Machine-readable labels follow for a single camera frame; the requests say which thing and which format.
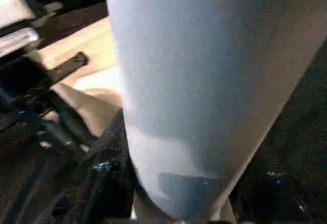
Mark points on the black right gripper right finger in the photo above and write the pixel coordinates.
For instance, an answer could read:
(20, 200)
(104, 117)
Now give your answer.
(286, 198)

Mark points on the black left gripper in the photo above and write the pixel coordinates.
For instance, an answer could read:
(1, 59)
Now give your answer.
(30, 78)

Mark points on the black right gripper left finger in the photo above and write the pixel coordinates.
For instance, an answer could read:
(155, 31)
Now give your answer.
(107, 183)

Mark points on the white plastic table top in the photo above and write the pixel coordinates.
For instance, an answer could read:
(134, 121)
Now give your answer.
(87, 45)

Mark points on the white plastic table leg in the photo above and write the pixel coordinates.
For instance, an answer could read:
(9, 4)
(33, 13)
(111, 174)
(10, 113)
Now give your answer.
(204, 81)

